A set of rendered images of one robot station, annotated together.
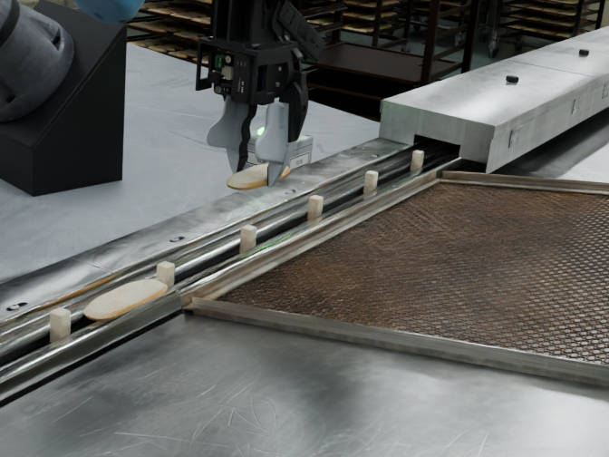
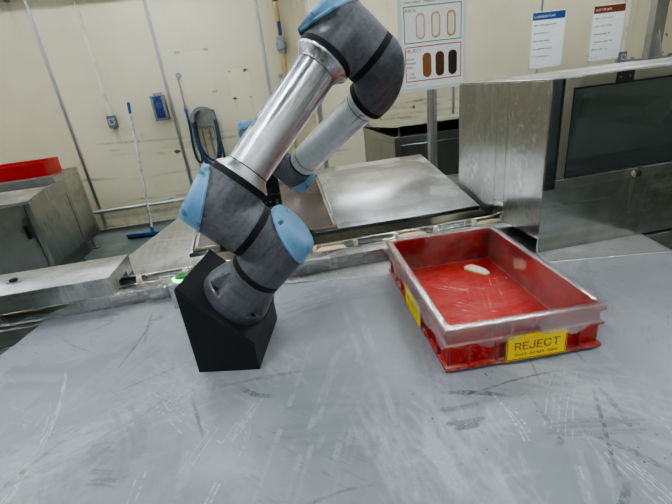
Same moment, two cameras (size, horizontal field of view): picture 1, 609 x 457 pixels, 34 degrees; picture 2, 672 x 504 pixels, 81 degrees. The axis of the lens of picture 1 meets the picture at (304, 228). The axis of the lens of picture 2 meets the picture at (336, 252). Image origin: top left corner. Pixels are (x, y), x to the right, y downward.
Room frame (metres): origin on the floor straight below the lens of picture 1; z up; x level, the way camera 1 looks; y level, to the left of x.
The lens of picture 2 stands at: (1.55, 1.14, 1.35)
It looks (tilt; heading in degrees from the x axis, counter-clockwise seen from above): 23 degrees down; 233
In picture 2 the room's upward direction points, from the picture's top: 7 degrees counter-clockwise
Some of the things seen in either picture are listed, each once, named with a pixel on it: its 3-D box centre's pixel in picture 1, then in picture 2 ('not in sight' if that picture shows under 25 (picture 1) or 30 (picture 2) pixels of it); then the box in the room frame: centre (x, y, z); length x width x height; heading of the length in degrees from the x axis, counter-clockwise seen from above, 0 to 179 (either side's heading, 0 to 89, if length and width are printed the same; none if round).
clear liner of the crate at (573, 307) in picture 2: not in sight; (473, 282); (0.79, 0.66, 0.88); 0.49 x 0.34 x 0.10; 57
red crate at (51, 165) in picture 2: not in sight; (24, 169); (1.51, -3.74, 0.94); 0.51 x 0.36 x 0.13; 154
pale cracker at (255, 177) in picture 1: (259, 173); not in sight; (1.02, 0.05, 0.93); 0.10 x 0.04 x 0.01; 150
